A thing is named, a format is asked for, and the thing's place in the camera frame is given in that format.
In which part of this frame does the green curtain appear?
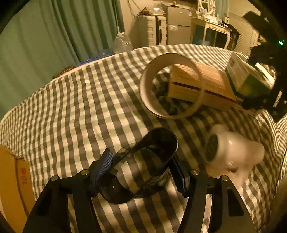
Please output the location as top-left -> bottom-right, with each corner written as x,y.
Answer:
1,1 -> 124,115

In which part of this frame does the white vanity table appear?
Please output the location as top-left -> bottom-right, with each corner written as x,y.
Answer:
190,1 -> 240,51

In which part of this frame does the white tape ring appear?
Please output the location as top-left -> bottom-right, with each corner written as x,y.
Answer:
138,53 -> 205,120

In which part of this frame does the cardboard box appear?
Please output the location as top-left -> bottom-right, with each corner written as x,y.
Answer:
1,146 -> 36,232

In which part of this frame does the clear water bottle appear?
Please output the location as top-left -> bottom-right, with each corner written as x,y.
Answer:
111,32 -> 133,54

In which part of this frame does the white suitcase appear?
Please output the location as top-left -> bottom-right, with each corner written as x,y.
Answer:
139,16 -> 167,47

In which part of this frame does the wooden box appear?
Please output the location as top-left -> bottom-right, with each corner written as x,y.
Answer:
168,62 -> 238,111

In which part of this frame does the checkered bed cover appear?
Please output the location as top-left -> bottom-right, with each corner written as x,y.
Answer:
1,45 -> 286,231

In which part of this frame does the green white carton box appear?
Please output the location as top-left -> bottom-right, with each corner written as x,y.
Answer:
225,52 -> 275,100

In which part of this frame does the black glossy tray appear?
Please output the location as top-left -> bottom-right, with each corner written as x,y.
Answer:
97,128 -> 178,204

